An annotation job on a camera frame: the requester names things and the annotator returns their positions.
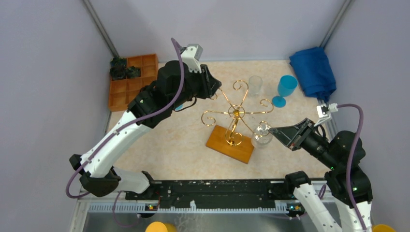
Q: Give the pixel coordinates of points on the gold wire glass rack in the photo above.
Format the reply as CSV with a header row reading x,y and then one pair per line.
x,y
236,111

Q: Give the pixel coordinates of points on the yellow object bottom right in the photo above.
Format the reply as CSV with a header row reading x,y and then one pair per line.
x,y
382,228

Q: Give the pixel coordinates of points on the yellow object bottom centre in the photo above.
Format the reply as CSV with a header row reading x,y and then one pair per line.
x,y
160,227

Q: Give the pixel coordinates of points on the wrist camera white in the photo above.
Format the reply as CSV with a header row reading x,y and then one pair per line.
x,y
190,55
324,113

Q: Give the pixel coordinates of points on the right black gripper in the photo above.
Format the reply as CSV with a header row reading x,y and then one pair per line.
x,y
300,134

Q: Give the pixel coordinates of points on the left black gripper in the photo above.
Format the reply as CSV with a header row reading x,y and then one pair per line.
x,y
204,81

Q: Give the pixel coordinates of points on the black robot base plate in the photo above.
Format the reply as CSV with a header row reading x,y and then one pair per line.
x,y
215,194

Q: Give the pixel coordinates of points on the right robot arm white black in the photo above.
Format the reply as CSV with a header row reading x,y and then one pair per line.
x,y
348,184

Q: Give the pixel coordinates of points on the blue folded cloth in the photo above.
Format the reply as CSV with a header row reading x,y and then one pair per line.
x,y
314,73

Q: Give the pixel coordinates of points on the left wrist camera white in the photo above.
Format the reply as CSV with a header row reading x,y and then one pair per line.
x,y
190,55

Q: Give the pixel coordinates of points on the aluminium frame rail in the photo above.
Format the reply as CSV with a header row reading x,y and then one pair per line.
x,y
120,213

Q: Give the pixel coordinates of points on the orange wooden rack base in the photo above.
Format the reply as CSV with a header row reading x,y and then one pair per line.
x,y
238,147

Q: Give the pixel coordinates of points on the clear wine glass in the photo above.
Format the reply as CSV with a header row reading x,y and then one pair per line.
x,y
255,84
261,136

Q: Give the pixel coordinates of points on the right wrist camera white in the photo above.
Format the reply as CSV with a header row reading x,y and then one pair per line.
x,y
324,113

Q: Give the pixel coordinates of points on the blue wine glass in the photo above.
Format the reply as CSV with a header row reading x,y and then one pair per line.
x,y
179,108
286,87

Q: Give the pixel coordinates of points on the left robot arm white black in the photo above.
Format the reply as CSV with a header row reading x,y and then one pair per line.
x,y
174,86

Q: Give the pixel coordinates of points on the orange compartment tray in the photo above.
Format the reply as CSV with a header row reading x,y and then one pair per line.
x,y
122,92

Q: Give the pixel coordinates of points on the yellow object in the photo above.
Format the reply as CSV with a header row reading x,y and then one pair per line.
x,y
382,228
160,227

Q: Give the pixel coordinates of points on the dark object in tray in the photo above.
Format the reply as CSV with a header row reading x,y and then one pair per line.
x,y
120,71

